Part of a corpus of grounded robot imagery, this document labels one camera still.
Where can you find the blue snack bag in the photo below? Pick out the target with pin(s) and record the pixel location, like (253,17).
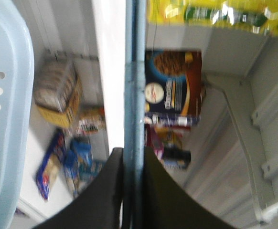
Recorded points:
(51,164)

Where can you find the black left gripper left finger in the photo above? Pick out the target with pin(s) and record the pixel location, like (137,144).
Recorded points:
(98,206)

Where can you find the light blue plastic basket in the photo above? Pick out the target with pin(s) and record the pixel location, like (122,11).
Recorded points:
(134,95)

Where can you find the dark blue Chocofello cookie box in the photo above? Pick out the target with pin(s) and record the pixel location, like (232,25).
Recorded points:
(173,90)

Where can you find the clear plastic cookie tub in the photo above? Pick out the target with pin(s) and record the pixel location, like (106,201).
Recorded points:
(57,92)

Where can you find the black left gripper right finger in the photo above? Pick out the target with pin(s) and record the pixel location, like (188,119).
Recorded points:
(167,206)

